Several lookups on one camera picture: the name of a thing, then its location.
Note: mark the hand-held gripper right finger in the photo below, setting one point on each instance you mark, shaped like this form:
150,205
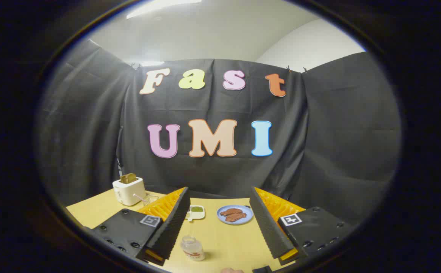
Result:
268,227

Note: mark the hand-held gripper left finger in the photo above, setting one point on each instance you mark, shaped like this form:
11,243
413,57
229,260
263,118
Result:
171,227

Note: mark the clear plastic juice bottle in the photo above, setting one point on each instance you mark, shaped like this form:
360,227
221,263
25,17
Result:
193,248

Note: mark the blue plate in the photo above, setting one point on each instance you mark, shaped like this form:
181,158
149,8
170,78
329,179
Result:
249,214

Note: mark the white divided bean tray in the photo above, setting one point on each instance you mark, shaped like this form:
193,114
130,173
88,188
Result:
196,213

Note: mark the brown meat piece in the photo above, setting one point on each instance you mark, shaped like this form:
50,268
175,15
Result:
231,211
236,217

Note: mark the pink striped straw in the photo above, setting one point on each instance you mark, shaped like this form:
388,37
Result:
140,197

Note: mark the wooden table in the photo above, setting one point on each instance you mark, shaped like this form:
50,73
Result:
220,235

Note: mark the white toaster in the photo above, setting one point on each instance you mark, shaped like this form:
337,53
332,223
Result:
127,191

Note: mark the brown toast slice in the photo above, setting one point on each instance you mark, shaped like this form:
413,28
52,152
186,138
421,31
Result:
128,178

